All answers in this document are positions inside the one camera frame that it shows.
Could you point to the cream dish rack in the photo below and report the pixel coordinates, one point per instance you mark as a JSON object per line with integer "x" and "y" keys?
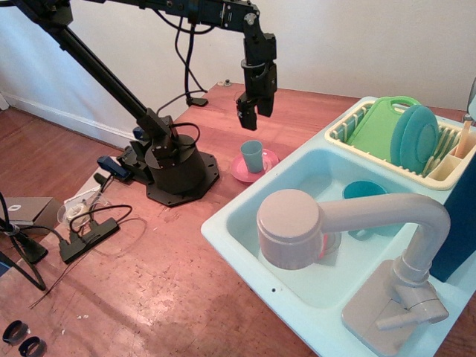
{"x": 442, "y": 170}

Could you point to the blue clamp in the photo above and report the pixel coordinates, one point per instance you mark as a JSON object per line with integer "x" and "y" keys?
{"x": 108, "y": 164}

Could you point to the light blue toy sink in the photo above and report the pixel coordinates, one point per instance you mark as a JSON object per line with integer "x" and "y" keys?
{"x": 323, "y": 170}

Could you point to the grey toy faucet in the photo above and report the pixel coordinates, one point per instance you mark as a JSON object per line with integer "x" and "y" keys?
{"x": 382, "y": 281}

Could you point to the grey cardboard box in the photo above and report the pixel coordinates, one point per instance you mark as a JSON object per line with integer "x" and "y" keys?
{"x": 26, "y": 211}

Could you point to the clear plastic bag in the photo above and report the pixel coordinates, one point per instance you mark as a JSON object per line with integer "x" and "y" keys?
{"x": 76, "y": 211}

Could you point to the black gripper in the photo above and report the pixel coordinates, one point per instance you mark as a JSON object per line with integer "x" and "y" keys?
{"x": 260, "y": 74}

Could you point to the teal plastic cup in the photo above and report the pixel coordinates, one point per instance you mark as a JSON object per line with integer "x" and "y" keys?
{"x": 252, "y": 153}

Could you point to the orange utensil in rack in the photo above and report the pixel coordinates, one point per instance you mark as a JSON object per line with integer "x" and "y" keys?
{"x": 459, "y": 153}

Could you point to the teal plate in rack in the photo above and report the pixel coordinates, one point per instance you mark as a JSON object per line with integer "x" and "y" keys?
{"x": 414, "y": 139}

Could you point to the dark blue panel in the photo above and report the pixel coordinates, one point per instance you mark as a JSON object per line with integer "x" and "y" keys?
{"x": 460, "y": 242}

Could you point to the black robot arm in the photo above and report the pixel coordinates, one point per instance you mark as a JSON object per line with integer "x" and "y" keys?
{"x": 54, "y": 17}

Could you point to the teal bowl in sink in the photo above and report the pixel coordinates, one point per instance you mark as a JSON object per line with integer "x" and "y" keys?
{"x": 360, "y": 189}

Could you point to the black power plug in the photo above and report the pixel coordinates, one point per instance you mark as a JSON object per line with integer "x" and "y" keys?
{"x": 33, "y": 251}

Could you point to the green cutting board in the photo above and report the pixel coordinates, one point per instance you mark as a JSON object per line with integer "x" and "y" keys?
{"x": 374, "y": 132}

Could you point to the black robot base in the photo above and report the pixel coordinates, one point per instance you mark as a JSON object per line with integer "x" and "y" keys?
{"x": 173, "y": 170}

